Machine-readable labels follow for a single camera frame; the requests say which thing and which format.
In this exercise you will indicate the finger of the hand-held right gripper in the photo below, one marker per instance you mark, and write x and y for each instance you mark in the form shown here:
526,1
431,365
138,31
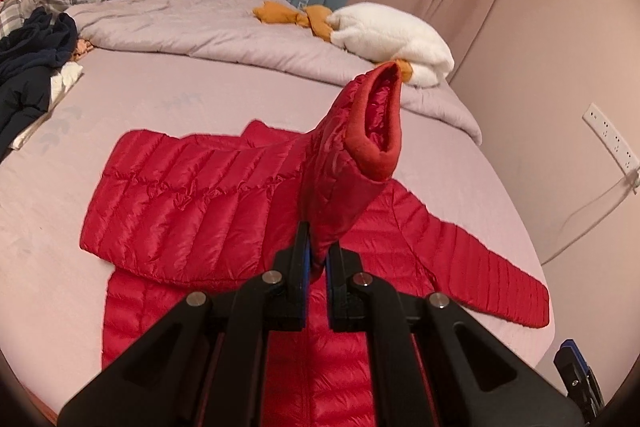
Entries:
572,357

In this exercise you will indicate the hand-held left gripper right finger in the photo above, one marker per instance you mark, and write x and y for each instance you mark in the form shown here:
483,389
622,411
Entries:
336,289

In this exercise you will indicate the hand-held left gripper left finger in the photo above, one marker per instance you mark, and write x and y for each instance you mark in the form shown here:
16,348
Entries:
304,279

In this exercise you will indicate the red down jacket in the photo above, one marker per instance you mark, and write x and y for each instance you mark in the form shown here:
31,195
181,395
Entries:
175,197

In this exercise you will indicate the bed with lavender sheet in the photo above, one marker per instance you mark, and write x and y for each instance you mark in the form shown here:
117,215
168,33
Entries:
200,107

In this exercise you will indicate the white power strip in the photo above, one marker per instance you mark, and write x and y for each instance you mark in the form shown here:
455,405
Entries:
605,132

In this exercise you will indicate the white goose plush toy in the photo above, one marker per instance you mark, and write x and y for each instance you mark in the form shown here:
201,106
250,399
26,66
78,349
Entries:
390,32

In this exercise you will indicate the lavender quilt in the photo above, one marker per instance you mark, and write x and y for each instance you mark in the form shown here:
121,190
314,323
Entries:
200,27

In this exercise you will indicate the white cloth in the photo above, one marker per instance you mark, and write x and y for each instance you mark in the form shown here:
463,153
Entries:
67,77

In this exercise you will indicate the orange patterned cloth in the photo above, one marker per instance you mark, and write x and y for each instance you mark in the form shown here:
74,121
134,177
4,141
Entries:
82,48

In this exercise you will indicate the black jacket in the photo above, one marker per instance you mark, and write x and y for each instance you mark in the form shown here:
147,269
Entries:
20,102

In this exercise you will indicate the navy blue garment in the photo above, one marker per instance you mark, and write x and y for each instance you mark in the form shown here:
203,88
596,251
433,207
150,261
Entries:
35,42

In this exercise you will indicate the small plaid pillow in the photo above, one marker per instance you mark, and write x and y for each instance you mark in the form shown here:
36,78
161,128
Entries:
10,19

